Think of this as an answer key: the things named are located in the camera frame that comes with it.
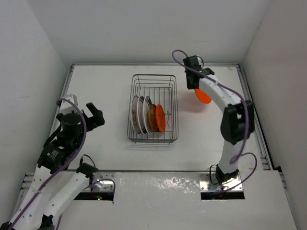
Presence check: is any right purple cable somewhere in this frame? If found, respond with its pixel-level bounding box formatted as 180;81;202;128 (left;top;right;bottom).
172;49;259;192

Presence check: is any white plate dark rim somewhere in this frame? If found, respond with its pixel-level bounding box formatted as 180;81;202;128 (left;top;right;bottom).
143;96;153;134

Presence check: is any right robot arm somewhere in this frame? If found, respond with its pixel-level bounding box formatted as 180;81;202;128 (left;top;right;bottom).
183;56;255;184

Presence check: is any metal base plate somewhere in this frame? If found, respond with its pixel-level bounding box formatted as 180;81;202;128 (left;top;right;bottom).
87;172;116;192
199;172;243;192

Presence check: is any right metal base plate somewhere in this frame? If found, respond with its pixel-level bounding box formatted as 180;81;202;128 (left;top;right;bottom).
199;172;243;192

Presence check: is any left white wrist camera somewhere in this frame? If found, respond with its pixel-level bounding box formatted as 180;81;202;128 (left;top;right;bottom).
56;94;78;115

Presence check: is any orange plate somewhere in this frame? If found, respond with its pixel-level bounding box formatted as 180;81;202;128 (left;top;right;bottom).
155;104;166;132
194;89;212;104

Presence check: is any white plate green rim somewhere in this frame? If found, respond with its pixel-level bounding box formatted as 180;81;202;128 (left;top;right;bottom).
137;96;147;134

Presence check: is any metal wire dish rack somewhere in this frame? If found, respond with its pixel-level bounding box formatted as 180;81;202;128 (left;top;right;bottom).
127;74;179;144

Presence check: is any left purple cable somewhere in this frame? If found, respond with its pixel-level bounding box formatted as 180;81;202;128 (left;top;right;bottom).
4;98;116;230

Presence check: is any yellow brown plate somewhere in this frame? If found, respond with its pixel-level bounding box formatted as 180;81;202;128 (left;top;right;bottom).
149;104;159;132

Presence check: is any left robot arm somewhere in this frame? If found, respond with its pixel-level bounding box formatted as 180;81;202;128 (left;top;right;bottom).
0;99;105;230

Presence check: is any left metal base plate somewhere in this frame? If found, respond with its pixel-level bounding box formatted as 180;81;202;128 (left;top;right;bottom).
87;172;116;192

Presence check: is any white patterned plate leftmost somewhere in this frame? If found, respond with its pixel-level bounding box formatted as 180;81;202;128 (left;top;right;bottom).
131;95;141;134

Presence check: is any purple cable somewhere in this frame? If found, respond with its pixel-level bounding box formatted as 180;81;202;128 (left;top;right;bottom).
4;98;116;230
172;49;259;192

